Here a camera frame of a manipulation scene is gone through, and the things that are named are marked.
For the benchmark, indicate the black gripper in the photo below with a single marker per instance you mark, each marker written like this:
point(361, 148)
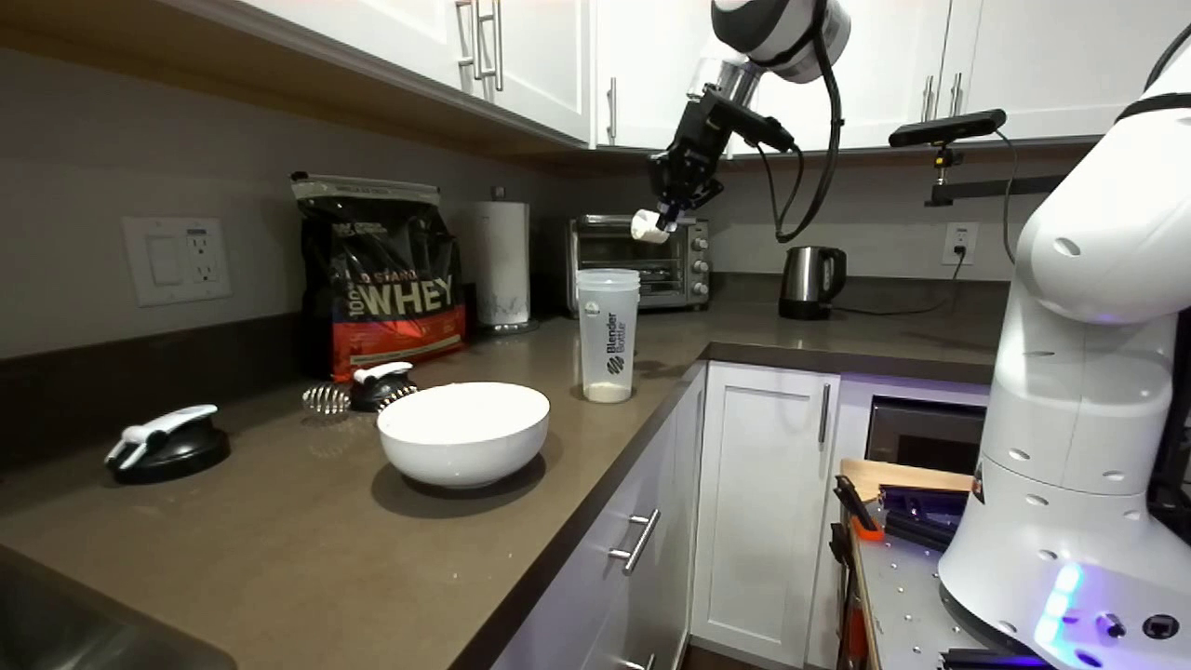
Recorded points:
point(692, 151)

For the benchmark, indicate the small clear plastic scoop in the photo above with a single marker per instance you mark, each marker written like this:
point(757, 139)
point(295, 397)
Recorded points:
point(648, 229)

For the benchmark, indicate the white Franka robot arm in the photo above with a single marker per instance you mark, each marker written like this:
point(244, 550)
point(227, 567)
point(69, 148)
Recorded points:
point(1092, 411)

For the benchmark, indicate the white ceramic bowl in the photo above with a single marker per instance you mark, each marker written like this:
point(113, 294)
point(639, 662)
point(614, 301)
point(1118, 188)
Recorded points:
point(464, 459)

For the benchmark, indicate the black and white scoop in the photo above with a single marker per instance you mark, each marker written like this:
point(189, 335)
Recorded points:
point(172, 449)

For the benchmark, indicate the silver toaster oven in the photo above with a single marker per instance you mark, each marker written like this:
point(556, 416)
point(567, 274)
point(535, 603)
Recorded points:
point(670, 265)

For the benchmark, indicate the clear shaker bottle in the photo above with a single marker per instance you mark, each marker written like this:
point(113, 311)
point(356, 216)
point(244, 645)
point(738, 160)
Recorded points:
point(607, 349)

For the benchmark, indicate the steel electric kettle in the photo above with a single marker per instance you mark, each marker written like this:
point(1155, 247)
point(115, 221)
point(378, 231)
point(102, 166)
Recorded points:
point(809, 284)

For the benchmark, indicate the white paper towel roll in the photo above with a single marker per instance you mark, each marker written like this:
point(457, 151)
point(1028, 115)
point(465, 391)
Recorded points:
point(502, 265)

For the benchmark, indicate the black red whey bag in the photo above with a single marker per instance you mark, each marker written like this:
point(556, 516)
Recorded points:
point(378, 298)

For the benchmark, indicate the white corner cabinet door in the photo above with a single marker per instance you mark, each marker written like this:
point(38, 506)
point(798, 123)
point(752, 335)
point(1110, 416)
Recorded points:
point(764, 522)

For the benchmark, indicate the small black white-capped lid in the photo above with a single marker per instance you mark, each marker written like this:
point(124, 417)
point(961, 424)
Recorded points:
point(378, 388)

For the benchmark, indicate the black built-in appliance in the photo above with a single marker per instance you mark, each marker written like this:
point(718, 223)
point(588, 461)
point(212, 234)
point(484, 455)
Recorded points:
point(924, 434)

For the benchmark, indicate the wooden board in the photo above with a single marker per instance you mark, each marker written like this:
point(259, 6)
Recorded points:
point(907, 479)

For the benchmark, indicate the white lower counter cabinets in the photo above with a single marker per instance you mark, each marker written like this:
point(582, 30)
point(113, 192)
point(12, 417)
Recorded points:
point(598, 598)

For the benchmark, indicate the white perforated robot table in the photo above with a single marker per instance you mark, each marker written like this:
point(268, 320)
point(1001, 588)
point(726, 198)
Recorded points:
point(913, 607)

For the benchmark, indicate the stainless steel sink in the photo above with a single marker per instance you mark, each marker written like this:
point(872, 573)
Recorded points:
point(76, 618)

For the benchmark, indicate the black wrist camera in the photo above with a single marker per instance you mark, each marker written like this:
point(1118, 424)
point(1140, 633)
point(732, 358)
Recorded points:
point(764, 129)

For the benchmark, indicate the white upper wall cabinets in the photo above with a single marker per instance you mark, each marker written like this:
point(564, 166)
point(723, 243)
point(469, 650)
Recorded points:
point(546, 62)

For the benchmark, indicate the black stereo camera bar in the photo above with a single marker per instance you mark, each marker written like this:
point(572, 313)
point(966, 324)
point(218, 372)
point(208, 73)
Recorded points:
point(950, 129)

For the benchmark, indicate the small white wall socket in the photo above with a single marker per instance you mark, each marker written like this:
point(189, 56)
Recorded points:
point(961, 243)

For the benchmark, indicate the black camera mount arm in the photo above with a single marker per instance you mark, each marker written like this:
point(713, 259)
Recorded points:
point(979, 188)

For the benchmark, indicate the white wall outlet plate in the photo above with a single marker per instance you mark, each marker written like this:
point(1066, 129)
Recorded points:
point(176, 262)

